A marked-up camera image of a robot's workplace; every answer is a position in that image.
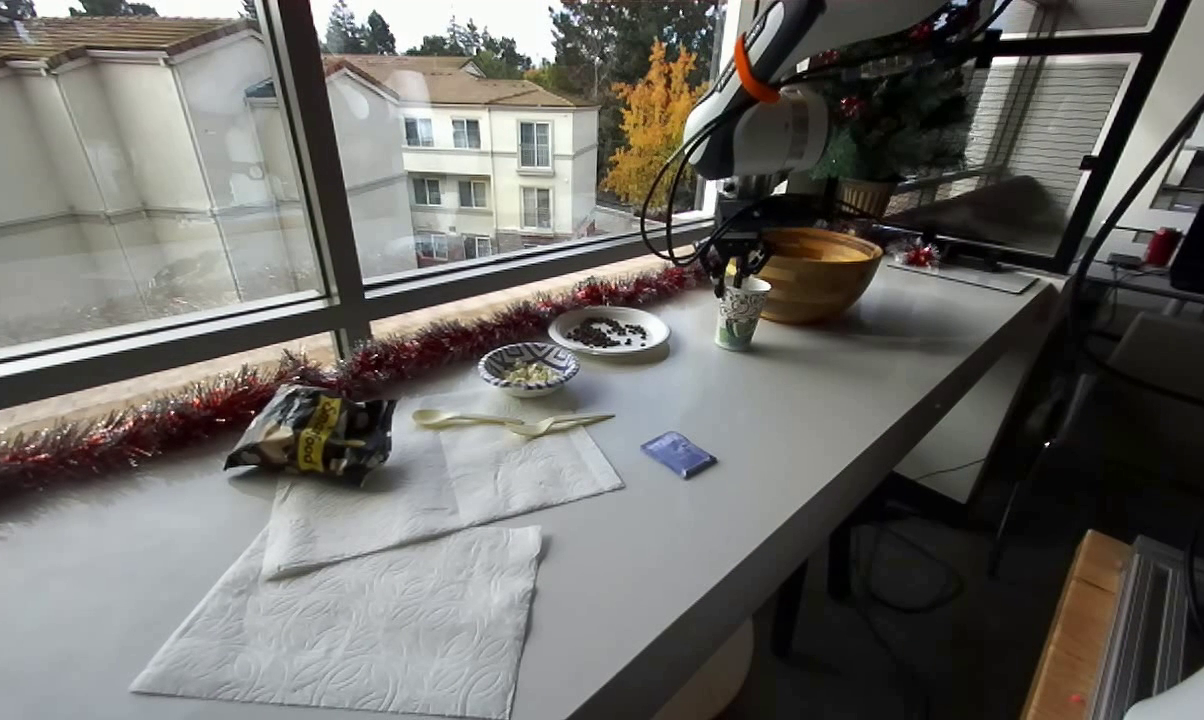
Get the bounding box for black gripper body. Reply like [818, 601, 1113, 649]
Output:
[697, 185, 780, 267]

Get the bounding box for patterned paper cup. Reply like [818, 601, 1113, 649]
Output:
[714, 272, 775, 357]

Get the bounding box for yellow wooden bowl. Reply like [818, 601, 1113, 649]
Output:
[758, 223, 890, 329]

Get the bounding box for small patterned bowl with snacks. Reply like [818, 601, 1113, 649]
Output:
[471, 338, 584, 399]

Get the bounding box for red cup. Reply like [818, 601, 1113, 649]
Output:
[1140, 223, 1186, 272]

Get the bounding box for white plate with dark food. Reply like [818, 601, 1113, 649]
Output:
[545, 303, 672, 361]

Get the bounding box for blue packet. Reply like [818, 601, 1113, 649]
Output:
[640, 427, 719, 480]

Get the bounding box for small Christmas tree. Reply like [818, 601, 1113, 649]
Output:
[805, 36, 986, 230]

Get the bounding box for flat grey mat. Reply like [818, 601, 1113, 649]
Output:
[891, 258, 1043, 301]

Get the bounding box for smooth white paper napkin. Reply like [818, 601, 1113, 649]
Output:
[262, 420, 628, 586]

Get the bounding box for dark chair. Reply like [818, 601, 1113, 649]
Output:
[1024, 314, 1204, 552]

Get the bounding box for crumpled snack bag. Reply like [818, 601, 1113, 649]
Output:
[220, 380, 400, 487]

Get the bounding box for wooden box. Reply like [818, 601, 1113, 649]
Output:
[1019, 528, 1137, 720]

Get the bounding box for large white paper towel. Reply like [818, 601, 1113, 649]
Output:
[128, 521, 550, 720]

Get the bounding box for white plastic object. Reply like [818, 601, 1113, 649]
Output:
[1123, 618, 1204, 720]

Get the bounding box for red tinsel garland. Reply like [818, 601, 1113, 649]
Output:
[0, 253, 714, 510]

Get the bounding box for dark window frame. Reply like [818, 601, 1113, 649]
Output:
[0, 0, 763, 417]

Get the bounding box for grey metal rail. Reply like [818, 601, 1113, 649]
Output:
[1099, 535, 1197, 720]

